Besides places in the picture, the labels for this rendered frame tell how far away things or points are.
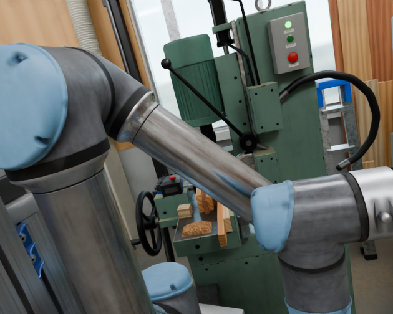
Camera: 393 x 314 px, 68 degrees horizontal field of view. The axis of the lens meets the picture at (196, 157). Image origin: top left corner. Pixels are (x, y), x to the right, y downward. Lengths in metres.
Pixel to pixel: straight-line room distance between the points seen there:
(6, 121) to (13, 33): 2.82
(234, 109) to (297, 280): 0.79
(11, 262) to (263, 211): 0.39
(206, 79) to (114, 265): 0.79
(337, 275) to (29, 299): 0.45
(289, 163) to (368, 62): 1.51
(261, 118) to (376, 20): 1.72
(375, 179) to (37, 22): 2.86
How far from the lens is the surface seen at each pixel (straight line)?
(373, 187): 0.34
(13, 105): 0.31
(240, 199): 0.44
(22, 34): 3.08
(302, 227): 0.32
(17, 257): 0.54
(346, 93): 1.92
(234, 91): 1.07
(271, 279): 1.21
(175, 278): 0.58
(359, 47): 2.48
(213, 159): 0.43
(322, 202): 0.32
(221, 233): 0.87
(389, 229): 0.35
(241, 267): 1.16
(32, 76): 0.30
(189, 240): 0.96
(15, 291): 0.55
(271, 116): 0.97
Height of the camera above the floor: 1.40
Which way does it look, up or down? 16 degrees down
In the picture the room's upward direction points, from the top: 14 degrees counter-clockwise
